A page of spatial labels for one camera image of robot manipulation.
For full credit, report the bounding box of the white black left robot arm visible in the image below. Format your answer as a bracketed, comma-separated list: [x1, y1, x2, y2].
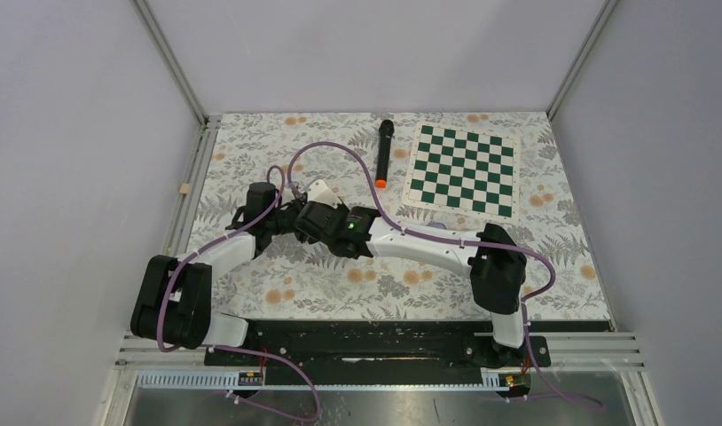
[130, 182, 306, 365]

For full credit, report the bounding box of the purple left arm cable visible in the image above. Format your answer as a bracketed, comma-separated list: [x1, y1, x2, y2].
[156, 164, 322, 424]

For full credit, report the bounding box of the green white chessboard mat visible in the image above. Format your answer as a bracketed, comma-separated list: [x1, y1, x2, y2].
[401, 122, 521, 225]

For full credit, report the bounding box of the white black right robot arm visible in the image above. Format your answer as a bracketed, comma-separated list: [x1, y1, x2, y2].
[294, 201, 529, 366]

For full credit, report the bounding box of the silver computer mouse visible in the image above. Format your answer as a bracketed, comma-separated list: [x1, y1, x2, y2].
[428, 222, 448, 230]

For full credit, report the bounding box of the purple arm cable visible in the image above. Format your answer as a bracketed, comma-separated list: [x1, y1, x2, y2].
[287, 141, 606, 413]
[156, 164, 322, 424]

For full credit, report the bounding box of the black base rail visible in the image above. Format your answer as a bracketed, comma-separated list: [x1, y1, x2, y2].
[187, 318, 583, 387]

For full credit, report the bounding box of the black microphone orange end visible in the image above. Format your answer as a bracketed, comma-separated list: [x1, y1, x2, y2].
[374, 119, 395, 188]

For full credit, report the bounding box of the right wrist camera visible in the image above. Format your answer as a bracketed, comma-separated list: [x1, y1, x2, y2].
[306, 179, 343, 209]

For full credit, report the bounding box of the floral tablecloth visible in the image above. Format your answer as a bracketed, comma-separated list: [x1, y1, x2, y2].
[188, 112, 611, 321]

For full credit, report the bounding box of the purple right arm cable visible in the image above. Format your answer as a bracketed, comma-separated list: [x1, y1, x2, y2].
[287, 141, 606, 413]

